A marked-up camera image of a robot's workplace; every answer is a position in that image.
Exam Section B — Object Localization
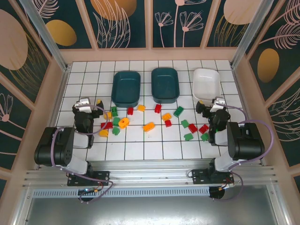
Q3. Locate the long green lego brick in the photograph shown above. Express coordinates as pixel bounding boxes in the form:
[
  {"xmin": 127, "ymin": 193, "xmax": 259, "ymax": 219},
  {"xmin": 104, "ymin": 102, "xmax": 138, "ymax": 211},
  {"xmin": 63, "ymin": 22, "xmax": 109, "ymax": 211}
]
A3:
[{"xmin": 173, "ymin": 105, "xmax": 184, "ymax": 118}]

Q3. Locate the white plastic container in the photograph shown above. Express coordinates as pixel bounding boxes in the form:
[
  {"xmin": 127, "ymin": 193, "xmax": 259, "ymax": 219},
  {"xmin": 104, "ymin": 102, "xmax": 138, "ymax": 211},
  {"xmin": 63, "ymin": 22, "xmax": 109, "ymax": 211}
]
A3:
[{"xmin": 193, "ymin": 67, "xmax": 221, "ymax": 103}]

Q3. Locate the teal plastic container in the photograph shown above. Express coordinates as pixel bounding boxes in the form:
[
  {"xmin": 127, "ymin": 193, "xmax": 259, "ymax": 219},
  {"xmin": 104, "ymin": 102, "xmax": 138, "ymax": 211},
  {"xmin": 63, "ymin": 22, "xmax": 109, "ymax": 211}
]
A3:
[
  {"xmin": 150, "ymin": 67, "xmax": 180, "ymax": 104},
  {"xmin": 111, "ymin": 71, "xmax": 142, "ymax": 107}
]

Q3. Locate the long yellow lego brick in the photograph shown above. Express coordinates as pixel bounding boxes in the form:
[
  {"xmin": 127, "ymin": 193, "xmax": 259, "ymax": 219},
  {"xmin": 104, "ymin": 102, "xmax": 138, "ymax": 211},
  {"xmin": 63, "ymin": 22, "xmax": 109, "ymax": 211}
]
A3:
[{"xmin": 142, "ymin": 121, "xmax": 156, "ymax": 132}]

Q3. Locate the small circuit board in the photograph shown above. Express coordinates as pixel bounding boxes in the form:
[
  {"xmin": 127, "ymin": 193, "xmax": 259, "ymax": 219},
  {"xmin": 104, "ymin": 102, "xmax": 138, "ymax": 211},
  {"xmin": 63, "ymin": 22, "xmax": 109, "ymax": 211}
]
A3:
[{"xmin": 78, "ymin": 187, "xmax": 100, "ymax": 196}]

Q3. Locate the grey metal sheet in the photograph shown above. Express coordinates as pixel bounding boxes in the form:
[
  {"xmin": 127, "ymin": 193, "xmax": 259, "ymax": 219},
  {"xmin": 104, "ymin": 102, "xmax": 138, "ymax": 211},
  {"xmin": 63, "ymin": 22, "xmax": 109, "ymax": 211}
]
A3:
[{"xmin": 14, "ymin": 195, "xmax": 288, "ymax": 225}]

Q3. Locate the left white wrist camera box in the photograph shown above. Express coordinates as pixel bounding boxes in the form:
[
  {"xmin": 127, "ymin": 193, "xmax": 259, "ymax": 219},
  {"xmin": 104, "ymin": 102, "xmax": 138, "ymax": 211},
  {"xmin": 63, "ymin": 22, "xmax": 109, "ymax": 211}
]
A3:
[{"xmin": 76, "ymin": 97, "xmax": 92, "ymax": 112}]

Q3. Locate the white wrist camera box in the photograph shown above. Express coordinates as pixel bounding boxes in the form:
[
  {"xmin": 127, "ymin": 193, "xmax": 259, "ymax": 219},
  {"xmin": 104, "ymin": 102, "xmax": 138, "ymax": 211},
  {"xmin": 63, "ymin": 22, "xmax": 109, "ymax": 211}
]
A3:
[
  {"xmin": 76, "ymin": 97, "xmax": 92, "ymax": 112},
  {"xmin": 210, "ymin": 97, "xmax": 226, "ymax": 113}
]

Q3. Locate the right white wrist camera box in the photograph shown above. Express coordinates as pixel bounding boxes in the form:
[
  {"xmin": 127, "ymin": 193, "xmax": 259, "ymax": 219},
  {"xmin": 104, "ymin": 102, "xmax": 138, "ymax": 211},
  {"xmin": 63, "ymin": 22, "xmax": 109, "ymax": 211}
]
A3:
[{"xmin": 210, "ymin": 97, "xmax": 226, "ymax": 113}]

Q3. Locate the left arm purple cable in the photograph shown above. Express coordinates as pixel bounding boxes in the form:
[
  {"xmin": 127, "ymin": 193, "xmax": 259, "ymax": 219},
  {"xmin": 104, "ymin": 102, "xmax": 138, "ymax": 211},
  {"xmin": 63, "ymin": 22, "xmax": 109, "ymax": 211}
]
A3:
[{"xmin": 50, "ymin": 105, "xmax": 115, "ymax": 204}]

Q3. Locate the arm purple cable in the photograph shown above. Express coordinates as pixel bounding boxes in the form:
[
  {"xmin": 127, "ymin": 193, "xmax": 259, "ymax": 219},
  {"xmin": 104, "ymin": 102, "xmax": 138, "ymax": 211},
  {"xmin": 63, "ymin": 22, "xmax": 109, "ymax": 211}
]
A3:
[
  {"xmin": 212, "ymin": 104, "xmax": 274, "ymax": 202},
  {"xmin": 50, "ymin": 105, "xmax": 115, "ymax": 204}
]

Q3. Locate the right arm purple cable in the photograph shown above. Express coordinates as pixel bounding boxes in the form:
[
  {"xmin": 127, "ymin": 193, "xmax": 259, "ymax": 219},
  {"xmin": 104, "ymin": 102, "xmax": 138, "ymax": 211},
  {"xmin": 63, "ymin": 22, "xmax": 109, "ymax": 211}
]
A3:
[{"xmin": 212, "ymin": 104, "xmax": 274, "ymax": 202}]

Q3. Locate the orange wire connector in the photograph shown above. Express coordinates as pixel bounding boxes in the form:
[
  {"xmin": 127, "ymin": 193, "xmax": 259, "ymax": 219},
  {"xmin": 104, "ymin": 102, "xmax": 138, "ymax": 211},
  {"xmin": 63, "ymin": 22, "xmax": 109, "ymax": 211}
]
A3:
[{"xmin": 217, "ymin": 182, "xmax": 235, "ymax": 190}]

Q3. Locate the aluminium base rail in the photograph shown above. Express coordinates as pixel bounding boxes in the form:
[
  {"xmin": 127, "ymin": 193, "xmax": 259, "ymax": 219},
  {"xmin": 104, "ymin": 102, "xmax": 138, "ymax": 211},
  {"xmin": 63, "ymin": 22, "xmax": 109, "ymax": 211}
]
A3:
[{"xmin": 22, "ymin": 159, "xmax": 278, "ymax": 188}]

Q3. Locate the grey slotted cable duct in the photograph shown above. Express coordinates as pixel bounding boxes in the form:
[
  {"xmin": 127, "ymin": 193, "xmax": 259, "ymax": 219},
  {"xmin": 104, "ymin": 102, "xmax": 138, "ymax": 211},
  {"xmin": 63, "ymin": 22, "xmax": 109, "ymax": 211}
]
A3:
[{"xmin": 31, "ymin": 187, "xmax": 211, "ymax": 199}]

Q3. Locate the aluminium frame post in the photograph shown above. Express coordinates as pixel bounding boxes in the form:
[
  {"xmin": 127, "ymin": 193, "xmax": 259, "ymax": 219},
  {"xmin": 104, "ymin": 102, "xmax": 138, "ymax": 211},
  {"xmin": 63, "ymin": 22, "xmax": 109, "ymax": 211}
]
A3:
[
  {"xmin": 18, "ymin": 0, "xmax": 71, "ymax": 72},
  {"xmin": 230, "ymin": 0, "xmax": 275, "ymax": 68}
]

